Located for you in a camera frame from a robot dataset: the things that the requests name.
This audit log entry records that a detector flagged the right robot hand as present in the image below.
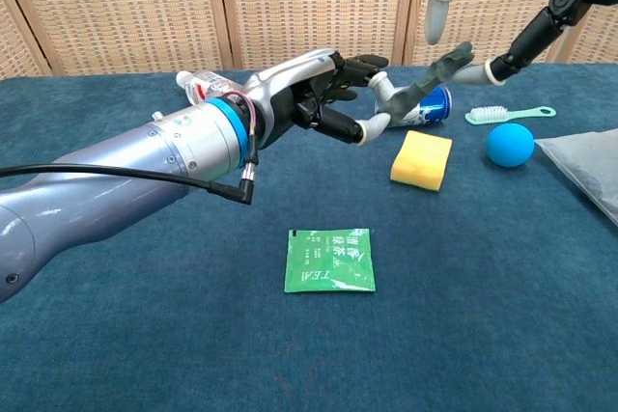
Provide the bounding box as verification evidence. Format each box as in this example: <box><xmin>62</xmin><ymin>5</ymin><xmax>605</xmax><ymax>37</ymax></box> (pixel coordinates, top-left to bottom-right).
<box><xmin>409</xmin><ymin>0</ymin><xmax>618</xmax><ymax>88</ymax></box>

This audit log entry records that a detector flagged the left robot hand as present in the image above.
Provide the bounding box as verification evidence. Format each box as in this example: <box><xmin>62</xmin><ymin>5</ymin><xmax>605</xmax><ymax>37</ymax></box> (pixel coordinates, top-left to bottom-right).
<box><xmin>239</xmin><ymin>47</ymin><xmax>393</xmax><ymax>149</ymax></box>

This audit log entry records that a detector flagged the clear plastic water bottle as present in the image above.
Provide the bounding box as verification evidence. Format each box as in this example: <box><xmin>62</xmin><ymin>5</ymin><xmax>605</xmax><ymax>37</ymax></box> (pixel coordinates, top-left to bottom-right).
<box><xmin>175</xmin><ymin>69</ymin><xmax>242</xmax><ymax>106</ymax></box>

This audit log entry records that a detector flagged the woven bamboo folding screen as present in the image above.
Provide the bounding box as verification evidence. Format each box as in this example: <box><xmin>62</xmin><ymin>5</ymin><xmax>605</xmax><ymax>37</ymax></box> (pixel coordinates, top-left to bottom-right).
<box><xmin>0</xmin><ymin>0</ymin><xmax>618</xmax><ymax>80</ymax></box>

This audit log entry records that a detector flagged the mint green brush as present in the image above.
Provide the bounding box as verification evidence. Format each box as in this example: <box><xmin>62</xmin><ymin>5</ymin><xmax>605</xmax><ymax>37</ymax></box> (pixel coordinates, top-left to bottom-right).
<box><xmin>464</xmin><ymin>105</ymin><xmax>556</xmax><ymax>126</ymax></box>

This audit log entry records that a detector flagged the blue and white drink can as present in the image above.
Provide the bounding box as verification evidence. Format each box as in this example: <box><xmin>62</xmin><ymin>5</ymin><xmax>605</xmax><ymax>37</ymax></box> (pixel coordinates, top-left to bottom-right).
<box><xmin>400</xmin><ymin>86</ymin><xmax>455</xmax><ymax>129</ymax></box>

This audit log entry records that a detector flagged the yellow sponge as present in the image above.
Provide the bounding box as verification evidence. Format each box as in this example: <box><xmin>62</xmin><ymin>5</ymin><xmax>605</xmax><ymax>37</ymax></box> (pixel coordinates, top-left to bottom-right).
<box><xmin>389</xmin><ymin>129</ymin><xmax>454</xmax><ymax>193</ymax></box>

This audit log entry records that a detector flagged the blue ball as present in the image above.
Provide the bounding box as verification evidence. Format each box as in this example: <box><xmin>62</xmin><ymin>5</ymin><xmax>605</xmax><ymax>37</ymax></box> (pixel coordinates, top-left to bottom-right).
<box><xmin>485</xmin><ymin>123</ymin><xmax>536</xmax><ymax>169</ymax></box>

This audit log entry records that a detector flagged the green tea sachet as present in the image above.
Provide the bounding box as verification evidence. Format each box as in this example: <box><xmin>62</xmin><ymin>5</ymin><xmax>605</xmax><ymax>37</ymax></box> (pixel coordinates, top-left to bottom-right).
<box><xmin>282</xmin><ymin>227</ymin><xmax>377</xmax><ymax>294</ymax></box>

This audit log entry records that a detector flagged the blue felt table mat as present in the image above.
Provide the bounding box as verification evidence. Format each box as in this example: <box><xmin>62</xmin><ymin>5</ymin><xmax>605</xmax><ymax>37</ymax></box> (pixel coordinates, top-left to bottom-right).
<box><xmin>0</xmin><ymin>62</ymin><xmax>618</xmax><ymax>412</ymax></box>

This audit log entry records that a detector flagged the grey plastic bag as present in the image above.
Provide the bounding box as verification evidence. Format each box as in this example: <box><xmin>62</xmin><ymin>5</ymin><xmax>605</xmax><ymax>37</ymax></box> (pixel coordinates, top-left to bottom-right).
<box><xmin>534</xmin><ymin>127</ymin><xmax>618</xmax><ymax>229</ymax></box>

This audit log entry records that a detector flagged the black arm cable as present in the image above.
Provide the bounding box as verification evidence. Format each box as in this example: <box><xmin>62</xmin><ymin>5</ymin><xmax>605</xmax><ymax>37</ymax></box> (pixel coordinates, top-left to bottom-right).
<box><xmin>0</xmin><ymin>93</ymin><xmax>262</xmax><ymax>206</ymax></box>

